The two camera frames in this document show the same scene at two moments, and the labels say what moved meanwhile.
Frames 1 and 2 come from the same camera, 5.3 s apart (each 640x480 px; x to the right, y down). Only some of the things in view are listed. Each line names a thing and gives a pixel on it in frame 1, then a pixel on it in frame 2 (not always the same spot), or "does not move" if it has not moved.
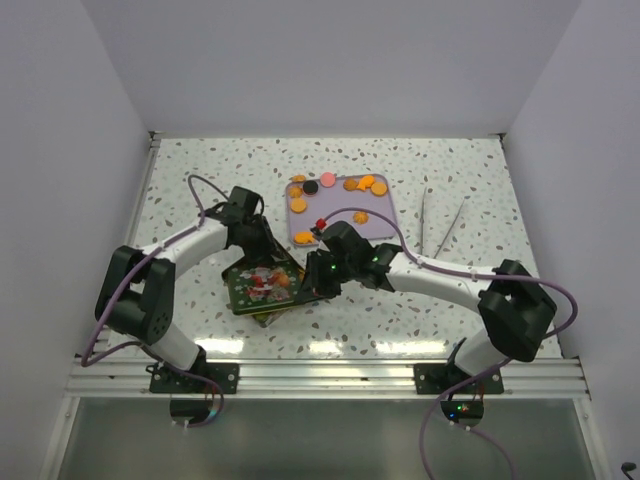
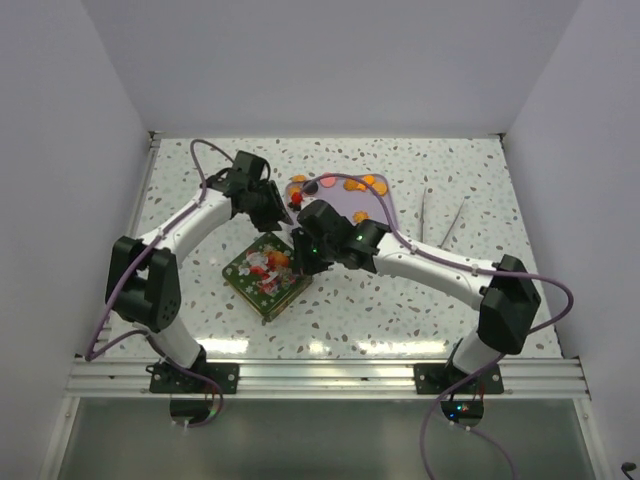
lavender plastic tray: x=363 y=200 does not move
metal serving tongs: x=422 y=221 does not move
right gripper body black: x=328 y=273 -> x=312 y=257
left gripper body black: x=257 y=242 -> x=265 y=208
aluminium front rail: x=104 y=379 does not move
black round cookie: x=310 y=187 does not move
